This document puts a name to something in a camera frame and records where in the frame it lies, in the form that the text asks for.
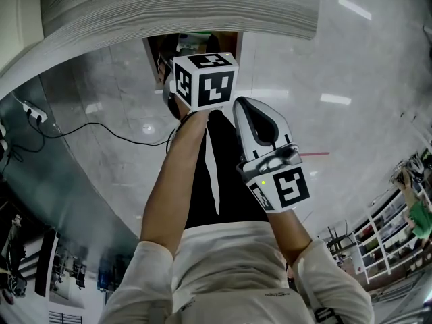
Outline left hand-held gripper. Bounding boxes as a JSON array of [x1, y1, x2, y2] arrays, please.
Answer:
[[157, 34, 240, 119]]

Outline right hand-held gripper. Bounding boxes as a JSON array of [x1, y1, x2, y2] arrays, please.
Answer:
[[232, 96, 312, 214]]

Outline green and white packet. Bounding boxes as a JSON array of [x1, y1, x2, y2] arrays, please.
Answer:
[[178, 32, 208, 57]]

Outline wooden box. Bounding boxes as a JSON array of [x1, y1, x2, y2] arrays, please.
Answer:
[[142, 31, 244, 95]]

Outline person's left forearm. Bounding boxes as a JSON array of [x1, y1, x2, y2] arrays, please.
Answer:
[[139, 108, 209, 260]]

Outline person's right forearm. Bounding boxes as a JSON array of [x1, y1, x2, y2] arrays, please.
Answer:
[[266, 207, 313, 273]]

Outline grey wood-grain desk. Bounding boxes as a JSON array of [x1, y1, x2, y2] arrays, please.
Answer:
[[0, 0, 321, 98]]

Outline person's black trousers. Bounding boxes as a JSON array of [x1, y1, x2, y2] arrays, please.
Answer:
[[184, 108, 271, 231]]

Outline person's white shirt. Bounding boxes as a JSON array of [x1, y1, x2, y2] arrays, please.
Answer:
[[97, 221, 374, 324]]

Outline white shelf rack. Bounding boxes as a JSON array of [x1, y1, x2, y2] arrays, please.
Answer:
[[350, 167, 432, 284]]

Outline white power strip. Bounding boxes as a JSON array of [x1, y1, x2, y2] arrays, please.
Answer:
[[20, 100, 49, 124]]

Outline black waist-worn device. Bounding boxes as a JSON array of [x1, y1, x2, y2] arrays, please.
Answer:
[[312, 306, 344, 324]]

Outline black floor cable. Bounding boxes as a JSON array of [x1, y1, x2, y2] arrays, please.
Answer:
[[5, 112, 173, 169]]

